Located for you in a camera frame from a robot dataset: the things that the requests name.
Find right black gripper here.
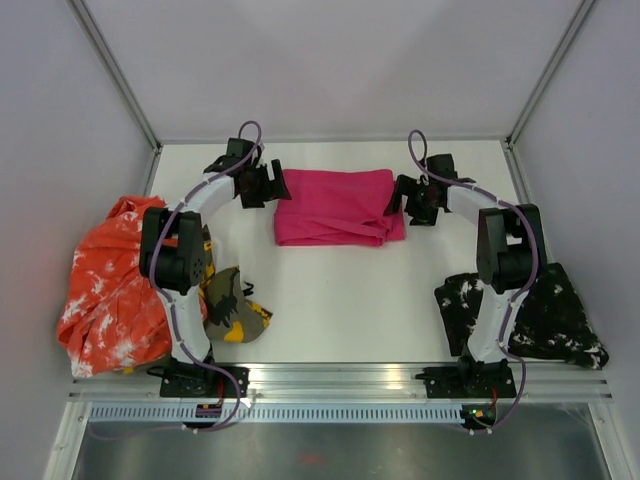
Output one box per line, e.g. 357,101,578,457
384,174,440,226

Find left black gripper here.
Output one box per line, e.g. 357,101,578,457
240,161,291,211

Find pink trousers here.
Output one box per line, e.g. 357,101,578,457
273,169,406,247

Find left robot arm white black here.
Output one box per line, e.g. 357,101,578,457
139,137,291,399

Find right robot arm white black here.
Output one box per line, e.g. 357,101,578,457
385,154,547,399

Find camouflage yellow green trousers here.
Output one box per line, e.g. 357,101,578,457
124,224,275,376

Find black white folded trousers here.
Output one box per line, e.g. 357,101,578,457
434,263,609,370

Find orange white tie-dye trousers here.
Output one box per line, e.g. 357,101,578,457
55,194,209,379

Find right aluminium frame post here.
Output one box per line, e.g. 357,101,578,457
504,0,599,150

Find aluminium frame post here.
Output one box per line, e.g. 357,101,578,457
504,0,599,150
67,0,161,152

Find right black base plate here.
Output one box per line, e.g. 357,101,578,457
416,366,516,399

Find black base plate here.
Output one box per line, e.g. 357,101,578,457
416,366,516,399
149,364,250,399

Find aluminium front rail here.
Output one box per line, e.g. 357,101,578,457
67,362,613,403

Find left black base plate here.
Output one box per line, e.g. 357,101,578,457
149,364,250,399

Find left aluminium frame post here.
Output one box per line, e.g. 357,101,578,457
67,0,161,152

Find white slotted cable duct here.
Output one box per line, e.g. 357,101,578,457
89,402,464,425

